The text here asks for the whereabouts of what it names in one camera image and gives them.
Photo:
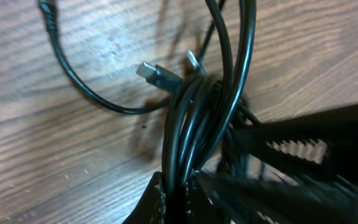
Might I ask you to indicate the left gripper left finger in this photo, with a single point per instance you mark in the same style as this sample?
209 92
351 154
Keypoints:
153 206

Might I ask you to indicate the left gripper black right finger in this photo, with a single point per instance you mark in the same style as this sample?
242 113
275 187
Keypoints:
337 128

